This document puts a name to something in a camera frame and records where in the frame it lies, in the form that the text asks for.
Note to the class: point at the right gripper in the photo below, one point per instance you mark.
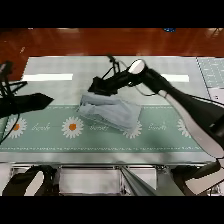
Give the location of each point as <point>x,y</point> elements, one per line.
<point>103,86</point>

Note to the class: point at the light blue shirt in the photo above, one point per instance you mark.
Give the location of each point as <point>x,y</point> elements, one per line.
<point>111,111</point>

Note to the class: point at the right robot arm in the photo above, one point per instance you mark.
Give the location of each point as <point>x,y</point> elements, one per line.
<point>196,113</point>

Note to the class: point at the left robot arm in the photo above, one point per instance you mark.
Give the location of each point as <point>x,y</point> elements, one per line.
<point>28,101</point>

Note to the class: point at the silver frame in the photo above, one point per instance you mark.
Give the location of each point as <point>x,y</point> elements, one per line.
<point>100,180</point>

